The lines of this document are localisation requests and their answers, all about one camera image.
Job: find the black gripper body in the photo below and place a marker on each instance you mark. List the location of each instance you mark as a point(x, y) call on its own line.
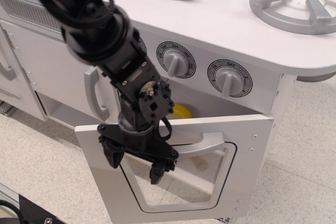
point(144, 145)

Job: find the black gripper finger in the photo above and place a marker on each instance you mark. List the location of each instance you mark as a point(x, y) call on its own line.
point(157, 171)
point(114, 154)

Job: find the silver oven door handle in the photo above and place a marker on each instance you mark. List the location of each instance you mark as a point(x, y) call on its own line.
point(211, 142)

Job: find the white oven door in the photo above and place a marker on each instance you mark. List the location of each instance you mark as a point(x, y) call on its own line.
point(214, 185)

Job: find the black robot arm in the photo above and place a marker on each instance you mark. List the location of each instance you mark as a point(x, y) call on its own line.
point(100, 34)

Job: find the yellow toy in oven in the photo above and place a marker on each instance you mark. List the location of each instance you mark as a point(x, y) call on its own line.
point(180, 112)

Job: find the grey middle oven knob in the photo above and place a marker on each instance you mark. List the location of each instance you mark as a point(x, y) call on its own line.
point(176, 60)

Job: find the grey oven knob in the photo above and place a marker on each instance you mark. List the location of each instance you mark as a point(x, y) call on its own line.
point(176, 60)
point(142, 46)
point(229, 78)

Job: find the grey left oven knob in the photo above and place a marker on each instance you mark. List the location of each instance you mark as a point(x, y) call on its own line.
point(142, 46)

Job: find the grey right oven knob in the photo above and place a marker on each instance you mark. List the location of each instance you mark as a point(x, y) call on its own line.
point(229, 78)

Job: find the white cabinet door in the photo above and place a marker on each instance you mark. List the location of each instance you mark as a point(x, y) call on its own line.
point(58, 78)

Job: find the white toy kitchen unit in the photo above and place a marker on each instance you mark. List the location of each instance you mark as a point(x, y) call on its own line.
point(210, 30)

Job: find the silver vent grille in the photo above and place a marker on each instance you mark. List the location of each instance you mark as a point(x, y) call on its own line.
point(22, 11)

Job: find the silver right stove burner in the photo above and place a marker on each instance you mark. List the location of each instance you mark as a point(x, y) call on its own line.
point(307, 17)

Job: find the silver cabinet door handle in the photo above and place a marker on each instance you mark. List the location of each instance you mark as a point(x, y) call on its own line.
point(91, 78)

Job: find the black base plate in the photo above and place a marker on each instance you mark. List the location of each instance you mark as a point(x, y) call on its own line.
point(33, 213)

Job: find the aluminium frame rail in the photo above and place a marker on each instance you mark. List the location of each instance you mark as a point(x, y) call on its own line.
point(7, 109)

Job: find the silver left edge handle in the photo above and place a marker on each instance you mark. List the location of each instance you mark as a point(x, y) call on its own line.
point(7, 70)

